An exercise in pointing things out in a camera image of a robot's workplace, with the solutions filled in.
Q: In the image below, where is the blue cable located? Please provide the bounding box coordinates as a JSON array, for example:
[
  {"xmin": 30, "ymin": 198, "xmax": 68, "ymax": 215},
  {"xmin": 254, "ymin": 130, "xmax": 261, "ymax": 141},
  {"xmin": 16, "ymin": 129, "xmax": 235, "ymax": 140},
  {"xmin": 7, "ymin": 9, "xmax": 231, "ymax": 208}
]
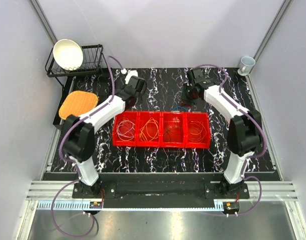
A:
[{"xmin": 170, "ymin": 105, "xmax": 191, "ymax": 112}]

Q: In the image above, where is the white cable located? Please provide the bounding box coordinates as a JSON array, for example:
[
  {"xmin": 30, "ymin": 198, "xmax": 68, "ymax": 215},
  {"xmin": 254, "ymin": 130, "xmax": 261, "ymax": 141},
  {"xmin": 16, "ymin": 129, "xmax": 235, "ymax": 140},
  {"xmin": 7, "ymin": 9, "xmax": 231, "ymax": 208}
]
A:
[{"xmin": 116, "ymin": 120, "xmax": 136, "ymax": 141}]

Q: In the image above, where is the pink cable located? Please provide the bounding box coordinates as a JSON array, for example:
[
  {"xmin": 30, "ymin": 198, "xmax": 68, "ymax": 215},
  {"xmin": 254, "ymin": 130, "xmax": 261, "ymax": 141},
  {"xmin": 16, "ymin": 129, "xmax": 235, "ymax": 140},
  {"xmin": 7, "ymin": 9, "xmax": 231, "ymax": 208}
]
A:
[{"xmin": 117, "ymin": 119, "xmax": 136, "ymax": 138}]

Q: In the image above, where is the yellow cable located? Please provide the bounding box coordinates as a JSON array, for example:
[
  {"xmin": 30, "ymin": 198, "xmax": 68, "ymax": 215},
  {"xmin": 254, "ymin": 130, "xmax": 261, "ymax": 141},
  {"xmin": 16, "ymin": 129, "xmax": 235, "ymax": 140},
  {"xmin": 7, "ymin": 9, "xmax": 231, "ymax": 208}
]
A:
[{"xmin": 139, "ymin": 118, "xmax": 160, "ymax": 143}]

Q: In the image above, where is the dark brown cable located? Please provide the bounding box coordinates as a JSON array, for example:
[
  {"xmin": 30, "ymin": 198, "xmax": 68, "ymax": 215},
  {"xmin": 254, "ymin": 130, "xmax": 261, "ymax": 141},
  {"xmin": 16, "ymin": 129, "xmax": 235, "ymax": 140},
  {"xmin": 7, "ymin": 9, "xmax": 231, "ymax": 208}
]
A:
[{"xmin": 163, "ymin": 126, "xmax": 183, "ymax": 142}]

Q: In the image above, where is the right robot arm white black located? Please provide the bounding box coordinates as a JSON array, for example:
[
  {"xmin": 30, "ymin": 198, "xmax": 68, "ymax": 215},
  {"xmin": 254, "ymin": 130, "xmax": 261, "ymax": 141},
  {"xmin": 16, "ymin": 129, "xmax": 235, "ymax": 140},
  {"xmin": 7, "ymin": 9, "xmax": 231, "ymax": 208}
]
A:
[{"xmin": 182, "ymin": 82, "xmax": 267, "ymax": 198}]

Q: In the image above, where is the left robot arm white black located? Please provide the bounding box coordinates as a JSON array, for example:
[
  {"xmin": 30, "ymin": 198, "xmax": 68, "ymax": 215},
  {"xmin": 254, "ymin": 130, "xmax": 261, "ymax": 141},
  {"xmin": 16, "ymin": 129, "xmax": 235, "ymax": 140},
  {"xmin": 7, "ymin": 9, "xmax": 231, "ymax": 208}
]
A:
[{"xmin": 59, "ymin": 74, "xmax": 147, "ymax": 198}]

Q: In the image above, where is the black tray under pad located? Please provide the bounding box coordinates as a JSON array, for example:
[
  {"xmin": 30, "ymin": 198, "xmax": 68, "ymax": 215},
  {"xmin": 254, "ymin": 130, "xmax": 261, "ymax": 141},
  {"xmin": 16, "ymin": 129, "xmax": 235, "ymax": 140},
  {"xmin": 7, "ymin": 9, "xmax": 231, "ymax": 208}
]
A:
[{"xmin": 53, "ymin": 74, "xmax": 112, "ymax": 130}]

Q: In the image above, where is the pale blue mug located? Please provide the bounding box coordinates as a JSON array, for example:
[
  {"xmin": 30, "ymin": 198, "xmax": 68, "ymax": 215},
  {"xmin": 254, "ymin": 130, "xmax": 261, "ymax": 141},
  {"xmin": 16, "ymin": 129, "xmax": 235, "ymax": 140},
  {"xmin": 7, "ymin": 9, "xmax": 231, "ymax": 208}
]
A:
[{"xmin": 237, "ymin": 56, "xmax": 256, "ymax": 76}]

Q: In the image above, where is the orange woven pad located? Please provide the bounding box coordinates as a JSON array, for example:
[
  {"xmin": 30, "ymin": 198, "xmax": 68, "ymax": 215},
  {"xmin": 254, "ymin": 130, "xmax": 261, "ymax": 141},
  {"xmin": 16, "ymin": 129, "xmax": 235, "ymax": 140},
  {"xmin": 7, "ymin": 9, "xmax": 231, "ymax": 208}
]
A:
[{"xmin": 58, "ymin": 90, "xmax": 99, "ymax": 120}]

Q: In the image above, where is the white bowl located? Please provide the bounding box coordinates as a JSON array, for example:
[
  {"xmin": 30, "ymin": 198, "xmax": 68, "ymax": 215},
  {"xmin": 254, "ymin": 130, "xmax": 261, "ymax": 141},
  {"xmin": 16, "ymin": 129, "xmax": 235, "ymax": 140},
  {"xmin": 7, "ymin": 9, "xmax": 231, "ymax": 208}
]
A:
[{"xmin": 53, "ymin": 39, "xmax": 84, "ymax": 71}]

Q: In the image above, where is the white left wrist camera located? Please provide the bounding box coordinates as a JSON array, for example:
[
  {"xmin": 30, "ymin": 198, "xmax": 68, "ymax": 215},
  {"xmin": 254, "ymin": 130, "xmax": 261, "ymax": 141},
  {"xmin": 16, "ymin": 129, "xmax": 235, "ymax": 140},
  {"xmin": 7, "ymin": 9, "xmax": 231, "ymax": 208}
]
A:
[{"xmin": 121, "ymin": 68, "xmax": 138, "ymax": 84}]

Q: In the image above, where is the black wire dish rack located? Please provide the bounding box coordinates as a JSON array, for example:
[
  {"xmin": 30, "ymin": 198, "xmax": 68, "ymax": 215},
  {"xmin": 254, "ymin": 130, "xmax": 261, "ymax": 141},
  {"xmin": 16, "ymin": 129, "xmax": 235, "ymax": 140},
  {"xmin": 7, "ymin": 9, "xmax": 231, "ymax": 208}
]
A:
[{"xmin": 45, "ymin": 44, "xmax": 109, "ymax": 82}]

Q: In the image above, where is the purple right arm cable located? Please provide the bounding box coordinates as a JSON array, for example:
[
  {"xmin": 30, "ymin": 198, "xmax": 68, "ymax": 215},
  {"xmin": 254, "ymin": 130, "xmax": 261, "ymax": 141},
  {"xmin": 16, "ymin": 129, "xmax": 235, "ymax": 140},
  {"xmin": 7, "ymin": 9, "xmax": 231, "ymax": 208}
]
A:
[{"xmin": 192, "ymin": 64, "xmax": 267, "ymax": 217}]

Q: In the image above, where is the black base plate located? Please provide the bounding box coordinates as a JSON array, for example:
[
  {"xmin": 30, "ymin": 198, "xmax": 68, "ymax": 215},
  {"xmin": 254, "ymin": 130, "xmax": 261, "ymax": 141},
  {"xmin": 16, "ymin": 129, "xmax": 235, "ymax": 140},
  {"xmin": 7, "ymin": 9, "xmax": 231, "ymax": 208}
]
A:
[{"xmin": 72, "ymin": 173, "xmax": 259, "ymax": 211}]

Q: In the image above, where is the aluminium frame rail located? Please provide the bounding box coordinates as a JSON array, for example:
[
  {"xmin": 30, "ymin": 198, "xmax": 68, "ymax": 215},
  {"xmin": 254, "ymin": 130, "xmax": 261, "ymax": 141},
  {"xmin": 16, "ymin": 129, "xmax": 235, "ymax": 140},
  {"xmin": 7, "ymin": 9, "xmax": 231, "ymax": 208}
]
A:
[{"xmin": 26, "ymin": 181, "xmax": 297, "ymax": 212}]

